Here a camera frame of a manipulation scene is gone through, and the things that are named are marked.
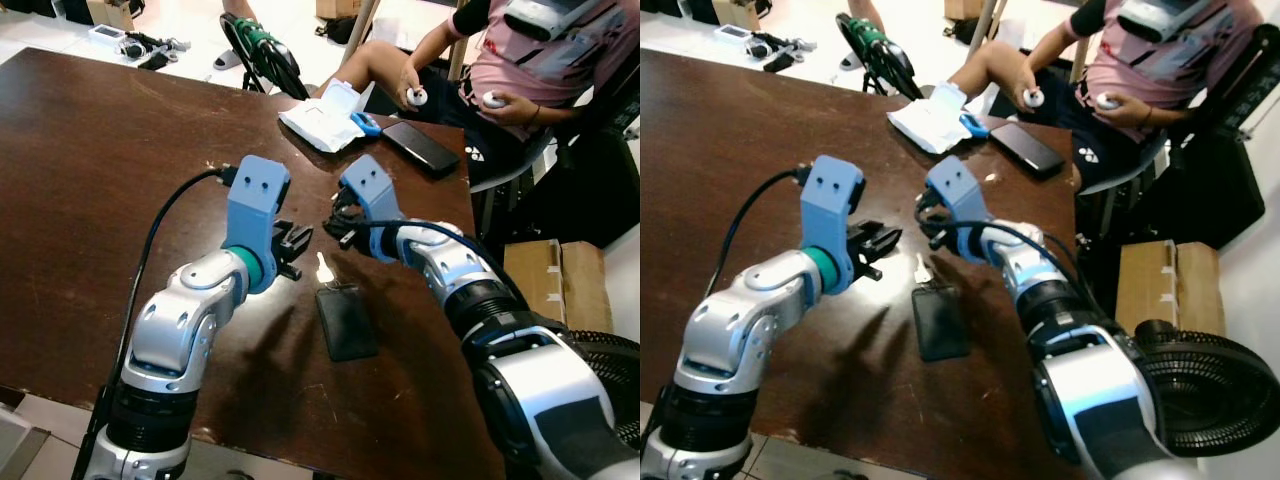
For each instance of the black key case with keys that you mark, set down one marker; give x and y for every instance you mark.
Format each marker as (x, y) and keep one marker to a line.
(940, 325)
(347, 325)

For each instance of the white hand controller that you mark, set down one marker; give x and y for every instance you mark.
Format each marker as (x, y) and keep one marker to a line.
(493, 100)
(1106, 101)
(1034, 98)
(417, 97)

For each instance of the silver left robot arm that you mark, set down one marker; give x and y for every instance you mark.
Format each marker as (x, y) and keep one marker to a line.
(735, 340)
(185, 320)

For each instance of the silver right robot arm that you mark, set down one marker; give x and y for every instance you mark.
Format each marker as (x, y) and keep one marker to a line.
(1100, 400)
(540, 400)

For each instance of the person's right hand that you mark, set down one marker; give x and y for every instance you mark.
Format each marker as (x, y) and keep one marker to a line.
(1026, 78)
(412, 78)

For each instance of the person's left hand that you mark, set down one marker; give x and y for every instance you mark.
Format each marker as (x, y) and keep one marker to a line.
(1135, 112)
(522, 110)

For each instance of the white paper bag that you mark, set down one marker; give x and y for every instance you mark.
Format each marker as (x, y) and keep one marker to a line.
(930, 125)
(320, 125)

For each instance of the small blue object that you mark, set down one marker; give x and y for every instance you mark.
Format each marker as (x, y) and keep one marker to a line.
(368, 126)
(977, 127)

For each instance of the black smartphone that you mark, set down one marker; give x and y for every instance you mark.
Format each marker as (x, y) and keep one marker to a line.
(1028, 150)
(420, 148)

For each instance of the wooden stand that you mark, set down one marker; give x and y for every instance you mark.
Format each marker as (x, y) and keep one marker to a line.
(988, 25)
(362, 25)

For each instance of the black gadget pile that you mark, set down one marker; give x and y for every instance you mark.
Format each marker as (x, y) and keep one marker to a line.
(775, 50)
(150, 48)

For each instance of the brown cardboard box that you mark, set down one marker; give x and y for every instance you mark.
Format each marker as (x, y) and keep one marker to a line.
(735, 12)
(1170, 285)
(560, 285)
(110, 12)
(963, 8)
(338, 8)

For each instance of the black chair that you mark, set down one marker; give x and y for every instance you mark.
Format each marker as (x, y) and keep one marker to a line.
(590, 190)
(1200, 190)

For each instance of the small white device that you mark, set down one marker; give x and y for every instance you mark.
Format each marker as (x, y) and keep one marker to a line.
(106, 34)
(732, 33)

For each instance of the person in pink shirt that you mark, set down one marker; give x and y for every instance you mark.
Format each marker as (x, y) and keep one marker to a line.
(540, 60)
(1150, 60)

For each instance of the black floor fan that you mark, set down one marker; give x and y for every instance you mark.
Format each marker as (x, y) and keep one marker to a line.
(1220, 390)
(615, 365)

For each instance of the grey VR headset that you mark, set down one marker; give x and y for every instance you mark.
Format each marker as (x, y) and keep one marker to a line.
(550, 18)
(1165, 18)

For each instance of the black bag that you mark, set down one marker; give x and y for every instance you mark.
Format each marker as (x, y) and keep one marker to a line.
(662, 6)
(30, 6)

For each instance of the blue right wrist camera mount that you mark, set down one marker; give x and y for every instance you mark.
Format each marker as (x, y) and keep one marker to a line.
(372, 195)
(958, 195)

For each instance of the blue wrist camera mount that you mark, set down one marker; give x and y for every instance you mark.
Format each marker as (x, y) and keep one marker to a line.
(372, 195)
(830, 205)
(255, 200)
(958, 195)

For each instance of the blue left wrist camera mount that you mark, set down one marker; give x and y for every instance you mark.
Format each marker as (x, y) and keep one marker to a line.
(255, 200)
(830, 205)

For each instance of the black and green folded frame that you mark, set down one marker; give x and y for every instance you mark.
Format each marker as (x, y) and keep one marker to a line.
(878, 48)
(262, 50)

